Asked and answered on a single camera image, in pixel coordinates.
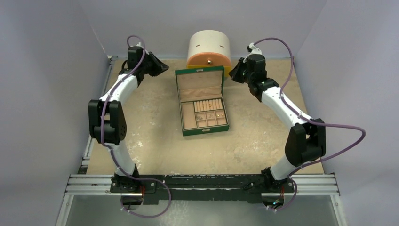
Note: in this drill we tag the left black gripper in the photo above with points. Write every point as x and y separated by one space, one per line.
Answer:
159 68

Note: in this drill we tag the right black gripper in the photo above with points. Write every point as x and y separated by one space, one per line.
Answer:
240 71

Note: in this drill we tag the green jewelry box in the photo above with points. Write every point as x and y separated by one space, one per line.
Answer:
198 84

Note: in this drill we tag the green jewelry tray insert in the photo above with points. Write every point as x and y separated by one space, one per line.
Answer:
191 109

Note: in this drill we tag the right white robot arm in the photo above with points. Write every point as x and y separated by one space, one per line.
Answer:
306 140

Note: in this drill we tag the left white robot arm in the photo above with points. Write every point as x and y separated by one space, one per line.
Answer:
107 123

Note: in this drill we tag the white orange round drawer box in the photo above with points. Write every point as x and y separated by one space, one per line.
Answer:
209 48

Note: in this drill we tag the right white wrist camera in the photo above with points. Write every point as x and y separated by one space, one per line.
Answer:
252 50

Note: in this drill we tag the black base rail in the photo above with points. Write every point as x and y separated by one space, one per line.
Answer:
252 188

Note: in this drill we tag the aluminium frame rail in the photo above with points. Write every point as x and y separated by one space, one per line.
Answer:
82 183

